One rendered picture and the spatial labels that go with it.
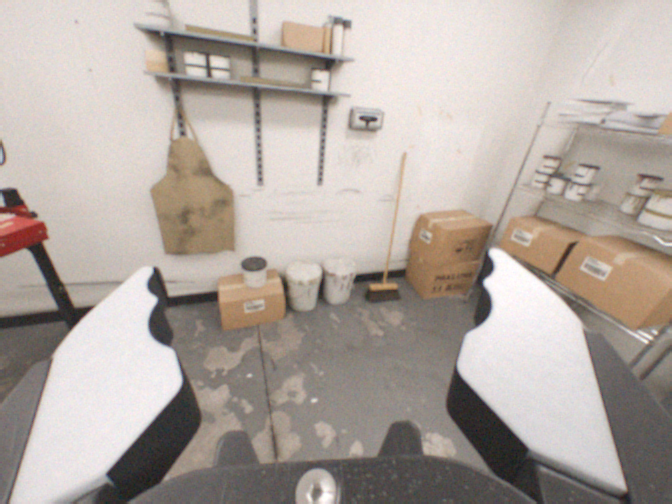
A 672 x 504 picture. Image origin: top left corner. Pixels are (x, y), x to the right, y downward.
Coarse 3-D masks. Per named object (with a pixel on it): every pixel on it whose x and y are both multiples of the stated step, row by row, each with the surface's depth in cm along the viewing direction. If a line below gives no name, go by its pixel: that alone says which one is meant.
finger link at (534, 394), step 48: (480, 288) 11; (528, 288) 8; (480, 336) 7; (528, 336) 7; (576, 336) 7; (480, 384) 6; (528, 384) 6; (576, 384) 6; (480, 432) 6; (528, 432) 5; (576, 432) 5
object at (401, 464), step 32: (224, 448) 5; (384, 448) 5; (416, 448) 5; (192, 480) 4; (224, 480) 4; (256, 480) 4; (288, 480) 4; (320, 480) 4; (352, 480) 4; (384, 480) 4; (416, 480) 4; (448, 480) 4; (480, 480) 4
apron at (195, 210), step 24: (192, 144) 183; (168, 168) 185; (192, 168) 189; (168, 192) 191; (192, 192) 198; (216, 192) 203; (168, 216) 198; (192, 216) 206; (216, 216) 210; (168, 240) 208; (192, 240) 213; (216, 240) 218
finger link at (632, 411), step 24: (600, 336) 7; (600, 360) 6; (600, 384) 6; (624, 384) 6; (624, 408) 5; (648, 408) 5; (624, 432) 5; (648, 432) 5; (624, 456) 5; (648, 456) 5; (528, 480) 5; (552, 480) 4; (576, 480) 4; (624, 480) 4; (648, 480) 4
